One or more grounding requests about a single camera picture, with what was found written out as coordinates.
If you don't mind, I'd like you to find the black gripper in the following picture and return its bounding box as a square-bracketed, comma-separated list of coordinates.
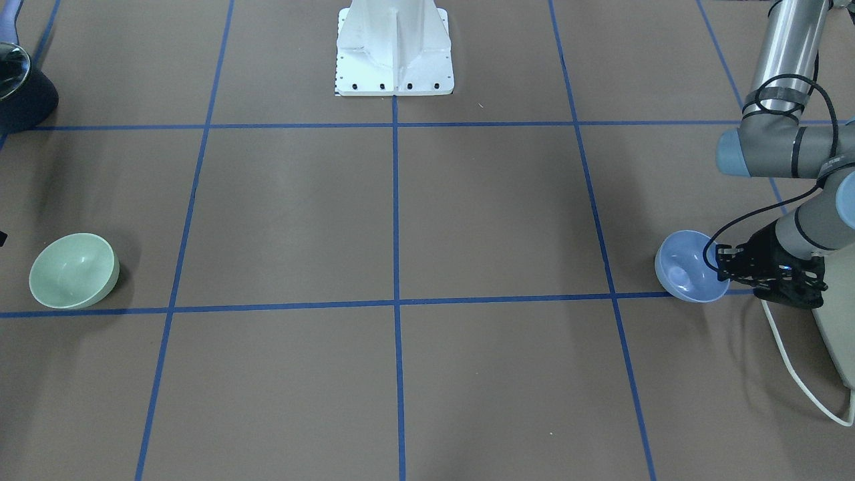
[715, 223, 828, 310]

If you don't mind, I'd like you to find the blue bowl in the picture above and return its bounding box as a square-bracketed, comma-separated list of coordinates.
[654, 230, 730, 303]

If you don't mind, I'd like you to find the green bowl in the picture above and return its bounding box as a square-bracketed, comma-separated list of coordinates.
[28, 232, 120, 310]

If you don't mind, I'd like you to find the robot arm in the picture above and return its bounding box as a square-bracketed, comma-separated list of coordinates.
[707, 1, 854, 309]

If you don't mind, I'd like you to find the white toaster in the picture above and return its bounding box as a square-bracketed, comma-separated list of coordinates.
[814, 252, 854, 389]

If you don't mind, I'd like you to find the dark saucepan with lid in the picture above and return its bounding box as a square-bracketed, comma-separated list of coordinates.
[1, 1, 59, 135]

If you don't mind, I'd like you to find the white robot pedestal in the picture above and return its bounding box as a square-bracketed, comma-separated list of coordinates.
[334, 1, 455, 97]

